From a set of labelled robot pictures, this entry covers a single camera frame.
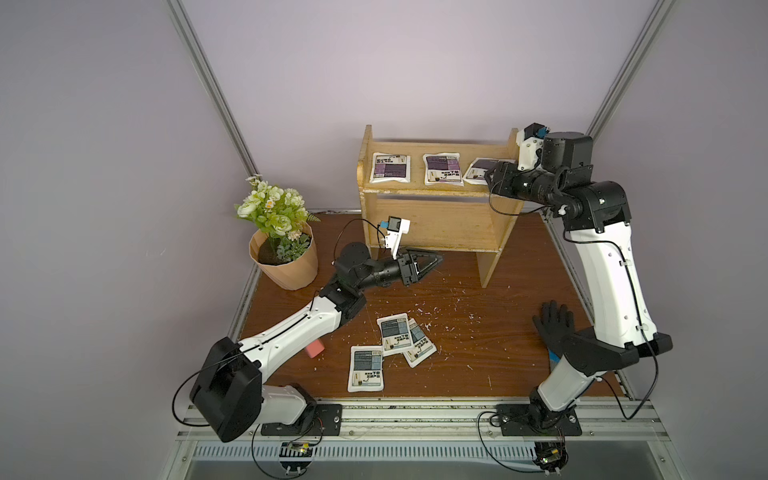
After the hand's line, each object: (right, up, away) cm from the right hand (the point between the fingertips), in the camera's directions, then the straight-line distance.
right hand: (501, 160), depth 64 cm
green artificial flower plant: (-56, -10, +20) cm, 60 cm away
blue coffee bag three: (-31, -54, +18) cm, 65 cm away
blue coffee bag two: (-15, -49, +21) cm, 55 cm away
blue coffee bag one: (-23, -46, +22) cm, 56 cm away
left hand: (-13, -22, -1) cm, 26 cm away
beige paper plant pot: (-55, -24, +23) cm, 64 cm away
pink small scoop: (-47, -49, +20) cm, 71 cm away
